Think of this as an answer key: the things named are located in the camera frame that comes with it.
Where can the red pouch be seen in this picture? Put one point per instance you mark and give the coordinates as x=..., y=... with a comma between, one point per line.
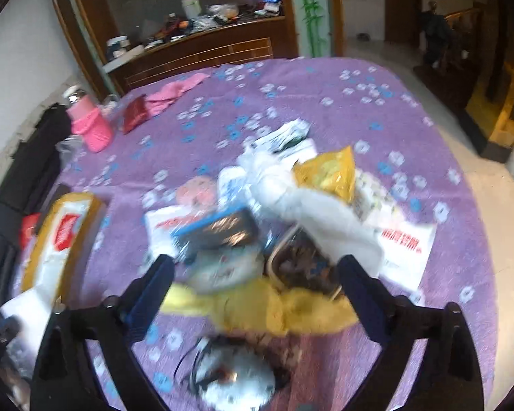
x=135, y=113

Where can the green white printed packet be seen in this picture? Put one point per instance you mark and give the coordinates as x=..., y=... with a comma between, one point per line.
x=282, y=137

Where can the wooden glass cabinet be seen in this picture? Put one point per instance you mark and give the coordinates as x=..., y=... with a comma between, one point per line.
x=222, y=49

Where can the yellow white tissue pack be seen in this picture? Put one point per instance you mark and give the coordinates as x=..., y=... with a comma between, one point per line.
x=64, y=231

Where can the green bamboo wall sticker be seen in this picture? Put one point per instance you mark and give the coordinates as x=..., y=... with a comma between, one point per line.
x=312, y=13

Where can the cream patterned packet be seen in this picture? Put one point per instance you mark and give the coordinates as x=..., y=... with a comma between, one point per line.
x=372, y=197

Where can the pile of assorted small clutter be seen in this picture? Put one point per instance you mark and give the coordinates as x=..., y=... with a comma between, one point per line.
x=214, y=15

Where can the blue black shiny packet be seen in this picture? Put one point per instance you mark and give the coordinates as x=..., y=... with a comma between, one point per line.
x=222, y=231

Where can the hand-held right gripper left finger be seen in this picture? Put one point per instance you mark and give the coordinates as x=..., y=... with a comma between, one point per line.
x=150, y=297

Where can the small white red-print bag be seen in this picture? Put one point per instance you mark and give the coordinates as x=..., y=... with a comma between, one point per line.
x=162, y=222

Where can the blue white printed packet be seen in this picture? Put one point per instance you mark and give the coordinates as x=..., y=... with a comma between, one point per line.
x=233, y=188

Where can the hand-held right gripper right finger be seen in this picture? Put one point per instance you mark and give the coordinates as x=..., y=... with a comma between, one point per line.
x=364, y=297

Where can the pink round soft item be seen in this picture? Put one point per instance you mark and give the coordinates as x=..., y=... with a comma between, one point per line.
x=195, y=192

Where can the red packet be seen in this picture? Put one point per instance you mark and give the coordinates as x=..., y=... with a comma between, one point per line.
x=29, y=231

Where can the white red-print plastic bag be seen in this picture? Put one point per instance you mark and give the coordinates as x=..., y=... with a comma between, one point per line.
x=404, y=244

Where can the bottle in pink knitted sleeve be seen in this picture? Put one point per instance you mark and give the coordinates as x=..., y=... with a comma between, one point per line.
x=92, y=128

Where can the white jug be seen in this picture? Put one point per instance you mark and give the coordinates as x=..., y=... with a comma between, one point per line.
x=191, y=5

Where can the purple floral blanket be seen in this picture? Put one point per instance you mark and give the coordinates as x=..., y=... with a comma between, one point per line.
x=308, y=107

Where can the white round printed packet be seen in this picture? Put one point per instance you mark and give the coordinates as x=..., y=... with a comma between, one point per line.
x=222, y=272

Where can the dark wooden furniture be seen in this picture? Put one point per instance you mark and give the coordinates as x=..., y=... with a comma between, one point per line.
x=475, y=51

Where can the woven basket with brown contents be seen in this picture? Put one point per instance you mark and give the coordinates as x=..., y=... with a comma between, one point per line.
x=300, y=265

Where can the yellow plastic snack bag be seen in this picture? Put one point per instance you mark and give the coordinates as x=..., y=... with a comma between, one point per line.
x=325, y=175

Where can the pink cloth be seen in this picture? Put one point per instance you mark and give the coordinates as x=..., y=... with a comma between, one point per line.
x=171, y=92

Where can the yellow cloth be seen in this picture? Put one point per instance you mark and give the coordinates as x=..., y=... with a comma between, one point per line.
x=248, y=308

